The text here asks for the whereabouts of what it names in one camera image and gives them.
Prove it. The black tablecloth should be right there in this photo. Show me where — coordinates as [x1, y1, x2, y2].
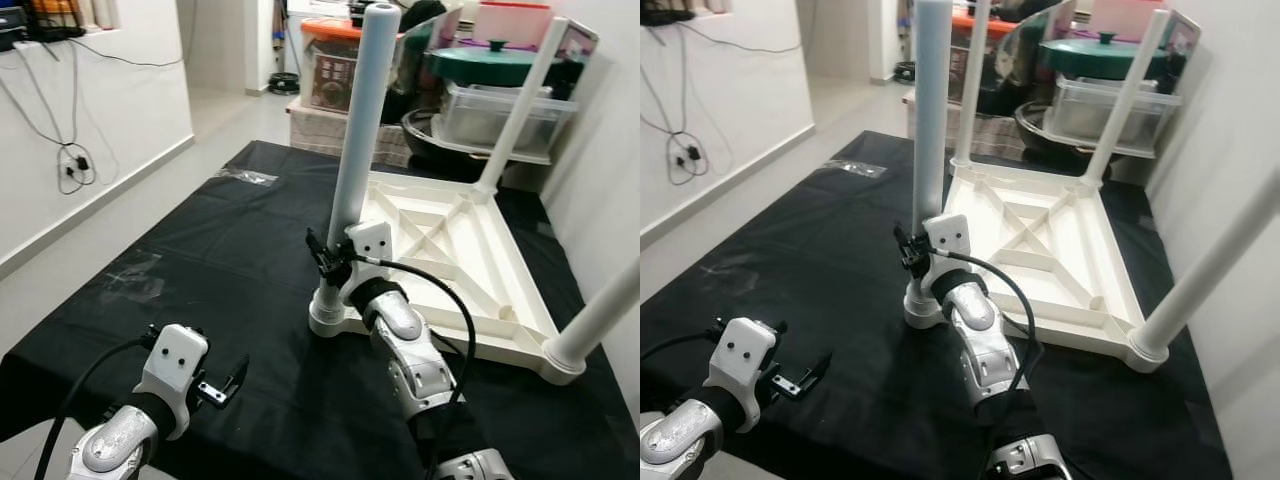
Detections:
[640, 130, 1236, 480]
[0, 140, 641, 480]

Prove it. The beige cloth covered bench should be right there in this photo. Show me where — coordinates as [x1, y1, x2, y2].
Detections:
[905, 90, 1021, 156]
[288, 98, 411, 166]

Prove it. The white plastic table top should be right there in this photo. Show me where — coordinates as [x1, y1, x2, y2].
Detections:
[903, 162, 1171, 373]
[308, 170, 586, 386]

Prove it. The black round wok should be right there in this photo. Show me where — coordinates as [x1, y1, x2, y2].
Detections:
[1015, 100, 1161, 166]
[402, 108, 551, 171]

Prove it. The red printed carton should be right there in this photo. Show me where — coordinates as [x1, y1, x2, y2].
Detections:
[312, 55, 359, 109]

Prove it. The clear storage box orange lid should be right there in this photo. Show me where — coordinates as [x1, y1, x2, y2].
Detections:
[950, 8, 976, 101]
[302, 18, 363, 111]

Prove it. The clear plastic container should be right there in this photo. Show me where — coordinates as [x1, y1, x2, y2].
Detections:
[432, 82, 579, 161]
[1045, 75, 1183, 153]

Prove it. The green pot lid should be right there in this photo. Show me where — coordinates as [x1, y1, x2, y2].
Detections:
[1038, 32, 1176, 81]
[425, 40, 586, 89]

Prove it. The black cloth bundle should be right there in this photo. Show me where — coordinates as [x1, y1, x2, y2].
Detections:
[400, 0, 446, 29]

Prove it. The pink plastic tub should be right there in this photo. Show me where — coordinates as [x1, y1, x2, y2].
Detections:
[1088, 0, 1166, 39]
[475, 0, 556, 43]

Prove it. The black antenna router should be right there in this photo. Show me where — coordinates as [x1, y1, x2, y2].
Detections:
[25, 0, 89, 41]
[640, 0, 701, 26]

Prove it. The black set-top box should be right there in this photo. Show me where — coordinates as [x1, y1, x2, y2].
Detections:
[0, 8, 29, 51]

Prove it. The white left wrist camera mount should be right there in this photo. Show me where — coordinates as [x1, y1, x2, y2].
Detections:
[708, 318, 779, 406]
[143, 323, 211, 416]

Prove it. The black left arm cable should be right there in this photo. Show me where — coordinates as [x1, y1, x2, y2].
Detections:
[640, 325, 726, 361]
[35, 335, 161, 480]

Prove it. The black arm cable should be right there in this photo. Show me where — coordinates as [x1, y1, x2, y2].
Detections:
[640, 325, 726, 361]
[935, 250, 1046, 471]
[35, 335, 161, 480]
[350, 255, 479, 480]

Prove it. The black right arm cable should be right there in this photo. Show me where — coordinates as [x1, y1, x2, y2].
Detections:
[350, 255, 479, 480]
[935, 250, 1046, 471]

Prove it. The black wall cable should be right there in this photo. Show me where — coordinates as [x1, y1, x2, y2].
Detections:
[640, 30, 713, 186]
[0, 45, 99, 196]

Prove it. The thin grey wall cable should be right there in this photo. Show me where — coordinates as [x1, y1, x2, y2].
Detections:
[75, 0, 196, 69]
[690, 20, 801, 53]

